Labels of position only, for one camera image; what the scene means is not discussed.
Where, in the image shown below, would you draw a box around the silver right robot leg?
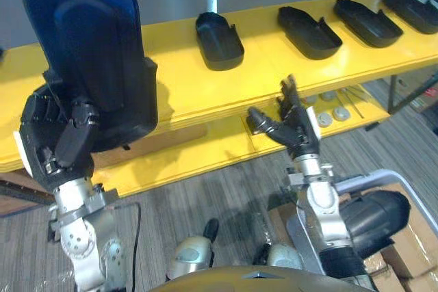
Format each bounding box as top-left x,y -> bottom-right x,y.
253,242 -> 304,271

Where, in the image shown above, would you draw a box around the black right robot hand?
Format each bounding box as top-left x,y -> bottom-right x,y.
246,73 -> 322,157

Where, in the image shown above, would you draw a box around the grey cart frame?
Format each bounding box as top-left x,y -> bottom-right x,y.
333,168 -> 438,237

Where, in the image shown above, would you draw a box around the yellow shelf board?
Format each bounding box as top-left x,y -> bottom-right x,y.
0,0 -> 438,173
91,83 -> 391,199

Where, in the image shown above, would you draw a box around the thin metal rods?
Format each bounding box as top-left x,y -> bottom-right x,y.
337,85 -> 370,119

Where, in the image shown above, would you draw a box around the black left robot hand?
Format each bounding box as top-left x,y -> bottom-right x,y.
12,70 -> 101,193

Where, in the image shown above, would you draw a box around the silver robot leg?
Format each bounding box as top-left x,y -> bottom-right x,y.
253,242 -> 304,271
166,217 -> 220,281

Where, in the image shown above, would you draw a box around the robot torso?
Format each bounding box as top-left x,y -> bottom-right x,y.
146,265 -> 374,292

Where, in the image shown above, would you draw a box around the silver left robot leg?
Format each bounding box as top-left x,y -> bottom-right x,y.
166,217 -> 220,281

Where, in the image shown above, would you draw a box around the black cable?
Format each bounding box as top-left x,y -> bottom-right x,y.
112,201 -> 142,292

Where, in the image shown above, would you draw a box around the black plastic housing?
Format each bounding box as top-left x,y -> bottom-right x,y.
381,0 -> 438,36
333,0 -> 404,49
21,0 -> 160,153
339,190 -> 412,261
276,5 -> 344,61
194,12 -> 246,72

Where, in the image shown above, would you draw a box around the brown cardboard box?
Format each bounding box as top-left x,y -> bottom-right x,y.
361,182 -> 438,292

